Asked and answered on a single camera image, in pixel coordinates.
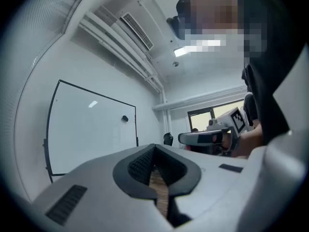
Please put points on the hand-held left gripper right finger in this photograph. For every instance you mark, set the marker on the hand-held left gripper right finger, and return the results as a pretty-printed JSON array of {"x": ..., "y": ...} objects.
[{"x": 212, "y": 182}]

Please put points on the black office chair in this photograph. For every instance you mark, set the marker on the black office chair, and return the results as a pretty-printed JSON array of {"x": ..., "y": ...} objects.
[{"x": 168, "y": 139}]

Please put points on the person's right forearm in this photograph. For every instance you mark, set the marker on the person's right forearm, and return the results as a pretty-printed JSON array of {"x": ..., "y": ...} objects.
[{"x": 251, "y": 139}]

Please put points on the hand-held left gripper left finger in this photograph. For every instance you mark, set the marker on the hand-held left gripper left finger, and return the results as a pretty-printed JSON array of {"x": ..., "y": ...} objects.
[{"x": 96, "y": 190}]

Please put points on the white insulated pipe bundle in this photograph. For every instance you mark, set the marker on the white insulated pipe bundle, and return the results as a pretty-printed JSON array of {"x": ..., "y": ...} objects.
[{"x": 120, "y": 40}]

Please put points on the person's black shirt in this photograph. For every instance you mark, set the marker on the person's black shirt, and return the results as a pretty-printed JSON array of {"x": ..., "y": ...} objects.
[{"x": 265, "y": 81}]

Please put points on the white window blind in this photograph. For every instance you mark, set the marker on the white window blind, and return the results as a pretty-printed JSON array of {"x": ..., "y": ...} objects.
[{"x": 48, "y": 11}]

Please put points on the ceiling light panel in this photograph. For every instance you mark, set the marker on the ceiling light panel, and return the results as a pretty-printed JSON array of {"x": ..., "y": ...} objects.
[{"x": 181, "y": 51}]

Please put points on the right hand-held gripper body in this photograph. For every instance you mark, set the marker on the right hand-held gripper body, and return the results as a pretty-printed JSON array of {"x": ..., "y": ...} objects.
[{"x": 237, "y": 120}]

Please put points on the round ceiling smoke detector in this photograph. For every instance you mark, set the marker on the round ceiling smoke detector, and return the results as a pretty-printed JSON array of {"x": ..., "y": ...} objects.
[{"x": 175, "y": 63}]

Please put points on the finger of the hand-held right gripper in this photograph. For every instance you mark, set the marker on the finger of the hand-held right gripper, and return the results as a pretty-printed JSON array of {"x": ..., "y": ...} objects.
[{"x": 190, "y": 138}]

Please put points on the black head-worn camera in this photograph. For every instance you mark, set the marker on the black head-worn camera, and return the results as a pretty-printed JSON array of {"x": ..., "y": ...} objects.
[{"x": 174, "y": 24}]

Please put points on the person's right hand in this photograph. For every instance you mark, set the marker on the person's right hand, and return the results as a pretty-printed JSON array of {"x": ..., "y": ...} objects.
[{"x": 226, "y": 141}]

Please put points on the black whiteboard eraser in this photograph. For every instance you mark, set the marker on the black whiteboard eraser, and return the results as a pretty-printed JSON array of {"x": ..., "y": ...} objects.
[{"x": 125, "y": 118}]

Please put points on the white horizontal wall pipe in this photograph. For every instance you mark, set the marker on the white horizontal wall pipe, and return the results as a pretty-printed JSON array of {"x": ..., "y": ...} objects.
[{"x": 198, "y": 99}]

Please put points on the white air conditioner vent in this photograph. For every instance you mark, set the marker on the white air conditioner vent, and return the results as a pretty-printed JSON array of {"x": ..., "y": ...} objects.
[{"x": 137, "y": 30}]

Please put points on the white whiteboard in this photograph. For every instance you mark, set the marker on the white whiteboard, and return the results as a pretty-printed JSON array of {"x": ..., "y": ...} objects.
[{"x": 91, "y": 129}]

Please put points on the dark framed window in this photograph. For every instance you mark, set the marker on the dark framed window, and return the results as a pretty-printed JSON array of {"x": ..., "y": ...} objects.
[{"x": 200, "y": 117}]

